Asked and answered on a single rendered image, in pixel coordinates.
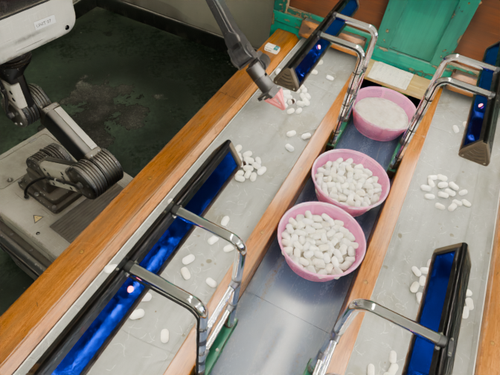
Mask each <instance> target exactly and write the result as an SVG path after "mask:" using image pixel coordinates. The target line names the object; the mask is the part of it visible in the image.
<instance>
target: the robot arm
mask: <svg viewBox="0 0 500 375"><path fill-rule="evenodd" d="M206 2H207V4H208V6H209V8H210V10H211V12H212V14H213V16H214V18H215V20H216V21H217V24H218V25H219V28H220V30H221V31H222V35H223V36H224V39H225V44H226V46H227V48H228V50H227V52H228V54H229V56H230V58H231V62H232V64H233V65H234V66H235V68H236V67H237V68H238V69H239V70H242V69H243V68H244V67H246V66H247V65H248V64H249V66H248V67H247V69H246V72H247V73H248V75H249V76H250V78H251V79H252V80H253V81H254V83H255V84H256V85H257V87H258V88H259V90H261V92H262V93H261V95H260V96H259V97H258V98H257V99H258V100H259V101H262V100H263V98H264V97H265V98H264V100H265V102H267V103H269V104H272V105H273V106H276V107H278V108H279V109H281V110H285V109H286V107H285V103H284V98H283V89H282V88H281V87H279V88H278V87H277V86H278V85H276V84H274V83H273V80H272V79H271V77H270V76H269V75H268V74H267V72H266V69H267V68H268V67H269V65H270V62H271V60H270V58H269V56H268V55H267V54H264V53H263V52H262V51H258V52H256V51H255V50H254V49H253V47H252V46H251V44H250V42H249V41H248V40H247V38H246V36H245V35H244V34H243V32H242V31H241V30H240V29H239V28H238V26H237V23H236V22H235V20H234V18H233V16H232V15H231V12H230V10H229V9H228V6H227V4H226V3H225V0H206ZM275 98H277V99H278V101H279V102H280V103H279V102H278V101H277V100H276V99H275Z"/></svg>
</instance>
